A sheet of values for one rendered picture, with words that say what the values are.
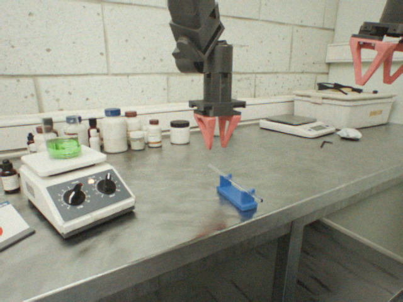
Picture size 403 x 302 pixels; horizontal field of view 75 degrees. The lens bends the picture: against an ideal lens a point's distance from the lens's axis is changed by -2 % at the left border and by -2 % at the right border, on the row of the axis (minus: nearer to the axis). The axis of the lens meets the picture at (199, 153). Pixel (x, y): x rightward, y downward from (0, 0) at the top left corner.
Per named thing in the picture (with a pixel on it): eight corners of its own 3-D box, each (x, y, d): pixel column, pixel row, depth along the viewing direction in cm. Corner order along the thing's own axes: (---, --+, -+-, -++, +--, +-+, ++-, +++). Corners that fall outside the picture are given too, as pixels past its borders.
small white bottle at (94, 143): (97, 155, 78) (94, 131, 76) (89, 154, 79) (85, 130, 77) (102, 152, 81) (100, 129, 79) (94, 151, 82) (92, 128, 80)
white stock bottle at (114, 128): (120, 154, 80) (116, 111, 76) (99, 152, 81) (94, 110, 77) (131, 147, 86) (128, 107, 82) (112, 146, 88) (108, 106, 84)
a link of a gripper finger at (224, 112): (196, 145, 59) (196, 102, 56) (224, 142, 61) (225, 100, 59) (210, 154, 53) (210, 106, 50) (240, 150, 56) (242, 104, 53)
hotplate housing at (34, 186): (138, 210, 48) (134, 168, 46) (63, 242, 39) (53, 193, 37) (84, 177, 63) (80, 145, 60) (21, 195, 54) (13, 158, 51)
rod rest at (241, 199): (257, 207, 49) (259, 190, 48) (242, 212, 48) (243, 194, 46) (229, 187, 58) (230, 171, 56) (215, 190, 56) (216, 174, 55)
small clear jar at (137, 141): (147, 148, 85) (147, 133, 83) (133, 151, 82) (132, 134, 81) (141, 145, 88) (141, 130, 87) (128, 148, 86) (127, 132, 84)
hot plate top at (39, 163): (109, 160, 50) (109, 155, 50) (40, 177, 42) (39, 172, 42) (82, 148, 58) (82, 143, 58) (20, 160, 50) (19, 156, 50)
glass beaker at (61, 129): (73, 151, 54) (68, 109, 51) (90, 157, 50) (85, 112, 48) (38, 160, 49) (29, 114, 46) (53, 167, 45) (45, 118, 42)
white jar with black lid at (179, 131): (184, 145, 89) (183, 124, 87) (166, 143, 91) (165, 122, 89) (193, 140, 95) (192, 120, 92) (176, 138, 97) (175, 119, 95)
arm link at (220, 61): (219, 38, 47) (239, 40, 50) (192, 41, 51) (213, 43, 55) (218, 78, 49) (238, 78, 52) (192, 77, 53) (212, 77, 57)
